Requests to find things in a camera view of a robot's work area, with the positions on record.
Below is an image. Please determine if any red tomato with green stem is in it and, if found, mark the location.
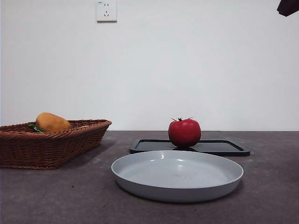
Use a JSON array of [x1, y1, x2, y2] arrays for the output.
[[168, 116, 202, 148]]

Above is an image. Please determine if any black rectangular tray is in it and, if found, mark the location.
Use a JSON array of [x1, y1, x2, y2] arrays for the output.
[[129, 139, 251, 157]]

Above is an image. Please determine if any round white plate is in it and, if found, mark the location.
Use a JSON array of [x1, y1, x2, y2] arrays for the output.
[[111, 150, 244, 203]]

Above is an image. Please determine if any yellow-brown potato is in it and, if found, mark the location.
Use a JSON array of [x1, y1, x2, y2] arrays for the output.
[[35, 112, 72, 133]]

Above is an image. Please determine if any brown wicker basket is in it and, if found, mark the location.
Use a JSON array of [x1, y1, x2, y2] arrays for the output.
[[0, 119, 113, 170]]

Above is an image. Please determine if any green chili pepper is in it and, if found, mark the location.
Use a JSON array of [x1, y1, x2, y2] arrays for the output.
[[28, 123, 45, 133]]

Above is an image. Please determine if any white wall socket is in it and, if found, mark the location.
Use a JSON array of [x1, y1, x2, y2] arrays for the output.
[[97, 0, 118, 23]]

